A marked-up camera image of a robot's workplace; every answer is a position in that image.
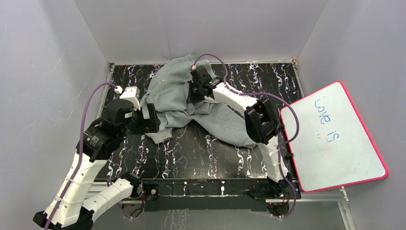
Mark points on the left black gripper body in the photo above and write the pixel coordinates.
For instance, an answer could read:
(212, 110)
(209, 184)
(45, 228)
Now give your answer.
(151, 117)

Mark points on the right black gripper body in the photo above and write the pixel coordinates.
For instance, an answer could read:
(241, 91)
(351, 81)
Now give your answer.
(194, 93)

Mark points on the grey zip-up jacket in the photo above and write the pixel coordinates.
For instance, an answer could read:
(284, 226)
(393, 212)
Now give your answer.
(168, 92)

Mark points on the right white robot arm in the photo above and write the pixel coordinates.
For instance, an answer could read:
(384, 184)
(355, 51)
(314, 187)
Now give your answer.
(261, 122)

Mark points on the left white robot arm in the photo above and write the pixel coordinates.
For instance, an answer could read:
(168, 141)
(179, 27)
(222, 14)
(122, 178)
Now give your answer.
(70, 209)

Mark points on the pink-framed whiteboard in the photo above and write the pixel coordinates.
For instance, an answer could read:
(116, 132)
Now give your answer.
(330, 143)

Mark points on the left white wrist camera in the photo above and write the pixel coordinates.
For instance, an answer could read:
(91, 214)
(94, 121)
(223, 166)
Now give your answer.
(132, 94)

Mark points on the aluminium table frame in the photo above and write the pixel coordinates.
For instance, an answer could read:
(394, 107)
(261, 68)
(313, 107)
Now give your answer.
(194, 170)

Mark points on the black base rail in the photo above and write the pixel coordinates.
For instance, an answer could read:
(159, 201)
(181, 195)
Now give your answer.
(216, 194)

